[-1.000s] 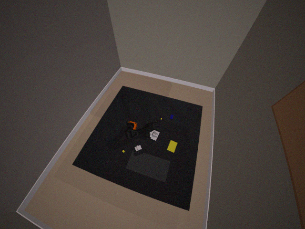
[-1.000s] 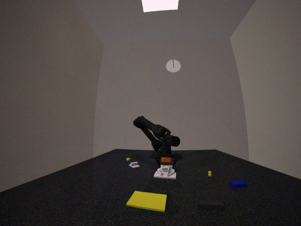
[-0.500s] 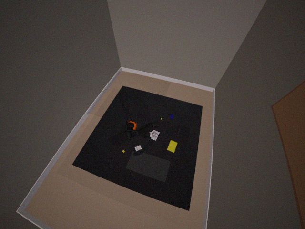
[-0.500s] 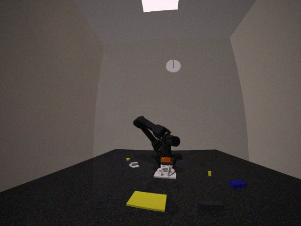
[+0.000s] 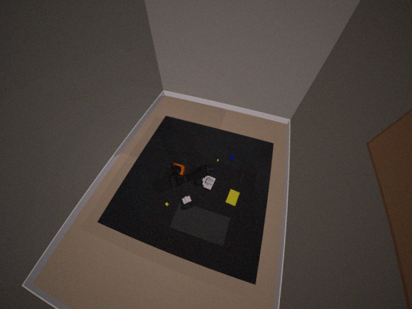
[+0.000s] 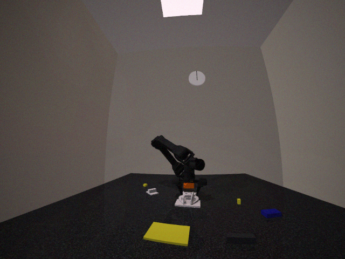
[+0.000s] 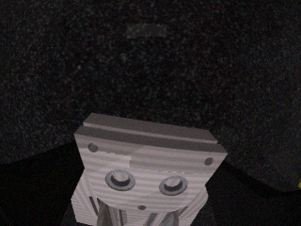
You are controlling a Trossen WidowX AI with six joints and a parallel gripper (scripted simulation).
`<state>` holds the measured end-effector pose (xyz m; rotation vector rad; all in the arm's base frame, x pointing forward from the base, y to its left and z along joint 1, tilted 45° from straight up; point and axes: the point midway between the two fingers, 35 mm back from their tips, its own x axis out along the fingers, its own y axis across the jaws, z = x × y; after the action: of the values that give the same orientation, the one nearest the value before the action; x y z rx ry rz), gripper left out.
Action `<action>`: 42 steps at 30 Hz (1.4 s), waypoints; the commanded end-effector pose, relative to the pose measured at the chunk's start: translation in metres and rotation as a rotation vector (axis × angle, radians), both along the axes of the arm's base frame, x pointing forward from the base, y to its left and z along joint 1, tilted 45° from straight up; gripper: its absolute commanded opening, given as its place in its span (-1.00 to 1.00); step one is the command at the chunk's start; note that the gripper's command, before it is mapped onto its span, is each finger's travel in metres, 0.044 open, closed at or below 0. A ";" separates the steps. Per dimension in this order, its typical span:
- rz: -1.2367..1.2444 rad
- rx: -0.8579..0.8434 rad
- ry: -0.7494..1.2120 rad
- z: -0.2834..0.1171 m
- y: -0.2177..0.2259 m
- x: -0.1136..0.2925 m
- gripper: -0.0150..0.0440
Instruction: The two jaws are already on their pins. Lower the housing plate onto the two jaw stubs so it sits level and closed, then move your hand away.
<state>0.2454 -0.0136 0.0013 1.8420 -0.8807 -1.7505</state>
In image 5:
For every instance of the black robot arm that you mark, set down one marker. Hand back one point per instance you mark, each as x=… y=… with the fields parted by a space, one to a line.
x=201 y=171

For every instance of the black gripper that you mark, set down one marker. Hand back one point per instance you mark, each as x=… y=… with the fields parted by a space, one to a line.
x=199 y=181

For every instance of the yellow flat rectangular plate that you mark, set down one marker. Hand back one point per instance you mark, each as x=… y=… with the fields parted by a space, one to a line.
x=232 y=197

